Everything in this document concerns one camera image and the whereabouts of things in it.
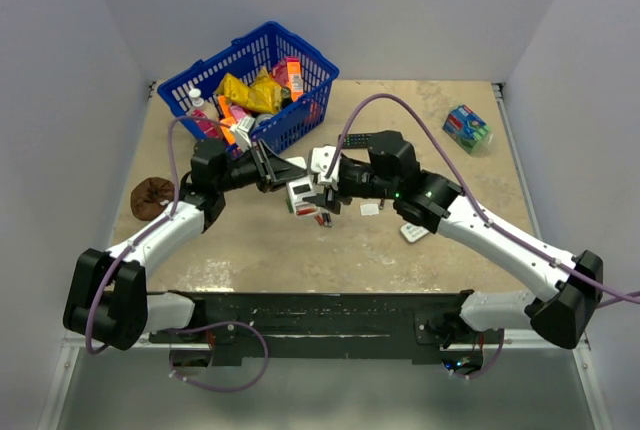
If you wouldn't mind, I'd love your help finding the white grey remote control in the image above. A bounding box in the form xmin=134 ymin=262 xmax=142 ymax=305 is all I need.
xmin=399 ymin=223 xmax=429 ymax=244

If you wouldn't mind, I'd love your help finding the blue plastic shopping basket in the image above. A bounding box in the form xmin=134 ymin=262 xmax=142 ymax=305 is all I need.
xmin=158 ymin=22 xmax=339 ymax=153

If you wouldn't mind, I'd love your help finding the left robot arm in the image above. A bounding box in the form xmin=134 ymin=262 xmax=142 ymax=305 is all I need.
xmin=63 ymin=139 xmax=307 ymax=355

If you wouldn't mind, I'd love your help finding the black TV remote control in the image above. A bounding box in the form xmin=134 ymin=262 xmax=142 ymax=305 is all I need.
xmin=342 ymin=133 xmax=372 ymax=150

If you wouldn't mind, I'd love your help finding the blue green sponge pack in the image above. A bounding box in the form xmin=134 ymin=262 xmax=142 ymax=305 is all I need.
xmin=442 ymin=105 xmax=493 ymax=156

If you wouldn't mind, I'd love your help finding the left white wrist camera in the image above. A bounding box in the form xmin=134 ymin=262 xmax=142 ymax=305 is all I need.
xmin=229 ymin=116 xmax=255 ymax=151

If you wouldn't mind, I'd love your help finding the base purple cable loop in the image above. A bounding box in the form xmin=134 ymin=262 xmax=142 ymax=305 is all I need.
xmin=168 ymin=320 xmax=270 ymax=394

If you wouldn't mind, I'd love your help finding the yellow snack bag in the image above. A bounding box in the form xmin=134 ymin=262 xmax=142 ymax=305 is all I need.
xmin=215 ymin=66 xmax=282 ymax=115

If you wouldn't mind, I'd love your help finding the brown crumpled cloth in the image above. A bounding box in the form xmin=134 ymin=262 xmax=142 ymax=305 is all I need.
xmin=130 ymin=177 xmax=174 ymax=221

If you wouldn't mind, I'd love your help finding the white battery cover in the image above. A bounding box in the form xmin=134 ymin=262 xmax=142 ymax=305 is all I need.
xmin=360 ymin=203 xmax=380 ymax=217

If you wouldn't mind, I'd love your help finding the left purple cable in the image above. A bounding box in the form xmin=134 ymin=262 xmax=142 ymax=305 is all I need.
xmin=84 ymin=117 xmax=236 ymax=356

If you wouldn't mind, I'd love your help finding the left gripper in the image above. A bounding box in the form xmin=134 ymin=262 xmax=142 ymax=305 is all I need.
xmin=215 ymin=139 xmax=307 ymax=194

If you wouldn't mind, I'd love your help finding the white cap bottle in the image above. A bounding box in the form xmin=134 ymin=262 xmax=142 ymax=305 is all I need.
xmin=188 ymin=88 xmax=207 ymax=116

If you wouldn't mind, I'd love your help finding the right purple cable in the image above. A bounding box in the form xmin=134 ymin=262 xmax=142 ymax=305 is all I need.
xmin=324 ymin=93 xmax=640 ymax=309

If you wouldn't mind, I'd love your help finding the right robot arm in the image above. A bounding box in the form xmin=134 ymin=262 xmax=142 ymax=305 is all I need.
xmin=309 ymin=131 xmax=603 ymax=349

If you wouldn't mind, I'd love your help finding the orange pink box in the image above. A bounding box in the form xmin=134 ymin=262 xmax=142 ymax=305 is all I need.
xmin=272 ymin=56 xmax=304 ymax=101

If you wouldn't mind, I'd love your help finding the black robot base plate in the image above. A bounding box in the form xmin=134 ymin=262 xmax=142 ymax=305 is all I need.
xmin=150 ymin=291 xmax=501 ymax=368

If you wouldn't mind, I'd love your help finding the small orange box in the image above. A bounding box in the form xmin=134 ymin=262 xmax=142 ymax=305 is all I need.
xmin=219 ymin=117 xmax=236 ymax=145

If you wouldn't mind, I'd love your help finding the white red remote control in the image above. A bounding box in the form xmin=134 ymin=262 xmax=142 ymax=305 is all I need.
xmin=286 ymin=175 xmax=320 ymax=218

